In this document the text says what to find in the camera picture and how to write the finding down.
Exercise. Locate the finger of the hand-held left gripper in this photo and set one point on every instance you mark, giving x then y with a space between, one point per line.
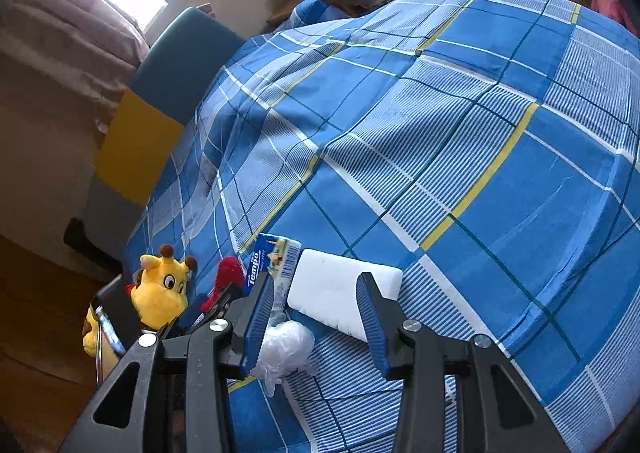
192 320

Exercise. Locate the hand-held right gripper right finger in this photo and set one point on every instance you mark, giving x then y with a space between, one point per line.
372 328

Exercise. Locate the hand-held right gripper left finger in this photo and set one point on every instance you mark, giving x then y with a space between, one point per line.
257 318

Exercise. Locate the clear plastic bag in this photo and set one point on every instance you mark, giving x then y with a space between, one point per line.
285 348

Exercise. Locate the white foam block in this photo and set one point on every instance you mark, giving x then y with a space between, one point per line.
340 293

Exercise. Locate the red sock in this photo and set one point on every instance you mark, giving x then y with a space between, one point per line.
225 278

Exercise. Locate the blue tissue pack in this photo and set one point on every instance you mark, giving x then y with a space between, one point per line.
270 258

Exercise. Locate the yellow giraffe plush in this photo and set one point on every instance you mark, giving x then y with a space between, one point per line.
160 288

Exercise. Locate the yellow plush toy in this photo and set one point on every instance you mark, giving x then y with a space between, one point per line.
90 333

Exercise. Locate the blue plaid blanket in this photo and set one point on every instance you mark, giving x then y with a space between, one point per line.
425 158

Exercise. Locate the beige curtain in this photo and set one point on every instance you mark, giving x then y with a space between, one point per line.
65 23

